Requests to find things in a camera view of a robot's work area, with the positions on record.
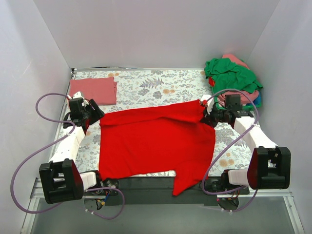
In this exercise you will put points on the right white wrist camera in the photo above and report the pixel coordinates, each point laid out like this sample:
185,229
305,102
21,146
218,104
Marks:
207,101

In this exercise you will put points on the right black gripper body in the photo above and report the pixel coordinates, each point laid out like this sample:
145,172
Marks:
209,118

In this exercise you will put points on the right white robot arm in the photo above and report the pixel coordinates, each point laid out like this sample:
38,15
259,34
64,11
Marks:
270,164

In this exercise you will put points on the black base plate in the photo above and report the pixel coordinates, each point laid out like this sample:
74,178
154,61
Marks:
158,191

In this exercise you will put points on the blue crumpled garment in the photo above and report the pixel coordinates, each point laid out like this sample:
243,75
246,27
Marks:
258,100

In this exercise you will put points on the green crumpled t shirt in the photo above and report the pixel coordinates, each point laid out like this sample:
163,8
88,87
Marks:
228,75

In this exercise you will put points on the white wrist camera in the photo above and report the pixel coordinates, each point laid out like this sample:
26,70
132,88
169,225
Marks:
207,101
78,95

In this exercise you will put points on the folded pink t shirt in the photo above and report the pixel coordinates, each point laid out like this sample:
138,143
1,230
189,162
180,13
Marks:
102,90

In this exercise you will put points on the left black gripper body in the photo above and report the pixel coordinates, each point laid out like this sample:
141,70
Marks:
93,111

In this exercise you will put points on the red t shirt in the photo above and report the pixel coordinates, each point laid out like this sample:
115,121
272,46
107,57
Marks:
157,139

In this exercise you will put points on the floral patterned table mat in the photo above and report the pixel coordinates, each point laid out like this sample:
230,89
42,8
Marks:
149,88

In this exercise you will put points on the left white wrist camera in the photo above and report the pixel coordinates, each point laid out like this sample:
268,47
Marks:
78,95

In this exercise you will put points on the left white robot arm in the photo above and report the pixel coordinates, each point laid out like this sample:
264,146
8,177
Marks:
61,181

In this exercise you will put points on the pink crumpled t shirt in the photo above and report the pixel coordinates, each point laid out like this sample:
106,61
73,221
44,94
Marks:
244,101

